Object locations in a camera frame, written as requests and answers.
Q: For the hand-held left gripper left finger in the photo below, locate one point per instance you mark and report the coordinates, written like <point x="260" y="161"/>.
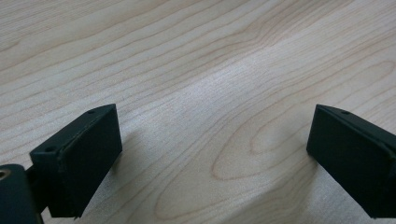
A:
<point x="77" y="168"/>

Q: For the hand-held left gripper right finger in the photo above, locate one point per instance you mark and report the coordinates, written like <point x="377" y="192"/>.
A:
<point x="351" y="161"/>

